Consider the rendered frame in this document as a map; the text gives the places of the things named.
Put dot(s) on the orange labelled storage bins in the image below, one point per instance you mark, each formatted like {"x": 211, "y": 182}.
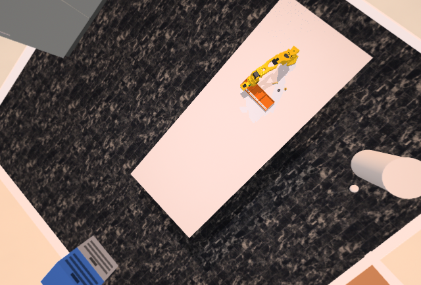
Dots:
{"x": 260, "y": 96}

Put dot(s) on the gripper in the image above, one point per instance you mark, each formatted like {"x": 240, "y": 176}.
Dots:
{"x": 245, "y": 84}

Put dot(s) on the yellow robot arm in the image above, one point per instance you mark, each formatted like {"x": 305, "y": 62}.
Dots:
{"x": 288, "y": 57}

